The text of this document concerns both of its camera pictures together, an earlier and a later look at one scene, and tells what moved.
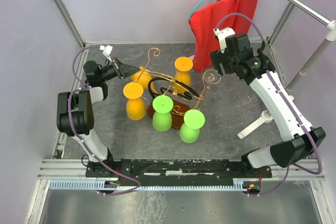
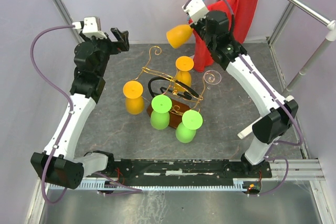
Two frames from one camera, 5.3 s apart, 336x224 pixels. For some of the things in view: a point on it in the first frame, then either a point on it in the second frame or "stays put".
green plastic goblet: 161,117 stays put
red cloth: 203,22 stays put
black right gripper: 217,57 → 196,25
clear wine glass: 211,76 stays put
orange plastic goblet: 142,76 → 177,35
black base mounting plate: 177,170 stays put
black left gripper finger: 125,70 → 122,38
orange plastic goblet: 182,65 stays put
